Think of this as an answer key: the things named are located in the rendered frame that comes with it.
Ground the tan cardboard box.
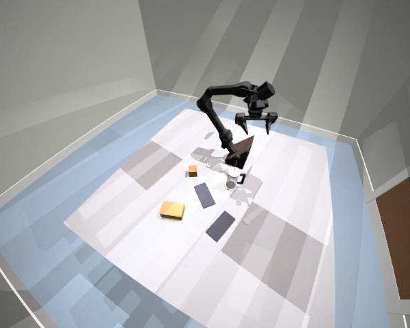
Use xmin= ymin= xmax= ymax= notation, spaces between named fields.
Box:
xmin=159 ymin=201 xmax=185 ymax=221

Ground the glass french press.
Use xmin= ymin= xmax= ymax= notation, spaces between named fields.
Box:
xmin=224 ymin=154 xmax=245 ymax=191

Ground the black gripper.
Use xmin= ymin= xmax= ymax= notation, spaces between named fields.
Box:
xmin=234 ymin=111 xmax=278 ymax=135

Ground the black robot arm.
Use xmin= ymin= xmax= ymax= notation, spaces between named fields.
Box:
xmin=196 ymin=81 xmax=275 ymax=155

